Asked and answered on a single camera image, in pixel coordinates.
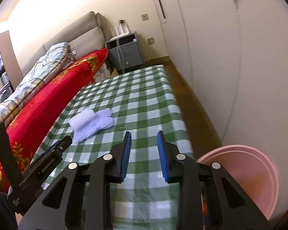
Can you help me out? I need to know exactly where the pink plastic bin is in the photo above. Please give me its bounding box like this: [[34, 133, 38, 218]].
[[197, 145, 279, 219]]

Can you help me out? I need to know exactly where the beige wardrobe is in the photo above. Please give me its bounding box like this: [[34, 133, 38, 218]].
[[146, 0, 288, 149]]

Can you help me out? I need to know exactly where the lower wall socket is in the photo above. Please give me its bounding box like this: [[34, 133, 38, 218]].
[[147, 37, 155, 45]]

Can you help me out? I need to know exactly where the white charging cable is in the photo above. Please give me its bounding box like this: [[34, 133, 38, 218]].
[[116, 38, 125, 74]]

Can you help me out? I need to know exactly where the upper wall switch plate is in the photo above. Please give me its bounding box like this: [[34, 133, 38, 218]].
[[141, 14, 149, 21]]

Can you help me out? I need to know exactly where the white knitted cloth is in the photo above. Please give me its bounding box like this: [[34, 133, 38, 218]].
[[69, 108, 115, 144]]

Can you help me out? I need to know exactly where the green checkered tablecloth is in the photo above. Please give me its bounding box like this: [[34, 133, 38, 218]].
[[35, 65, 193, 229]]

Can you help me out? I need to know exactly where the red floral blanket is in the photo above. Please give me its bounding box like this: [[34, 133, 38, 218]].
[[0, 47, 109, 196]]

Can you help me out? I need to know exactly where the plaid blue quilt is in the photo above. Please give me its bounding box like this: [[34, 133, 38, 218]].
[[0, 42, 76, 126]]

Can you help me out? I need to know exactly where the beige padded headboard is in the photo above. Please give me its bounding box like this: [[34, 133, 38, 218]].
[[19, 11, 111, 75]]

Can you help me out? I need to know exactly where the grey nightstand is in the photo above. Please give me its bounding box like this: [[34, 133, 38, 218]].
[[105, 31, 145, 74]]

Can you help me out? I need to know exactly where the white wifi router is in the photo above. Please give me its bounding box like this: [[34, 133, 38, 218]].
[[110, 23, 130, 39]]

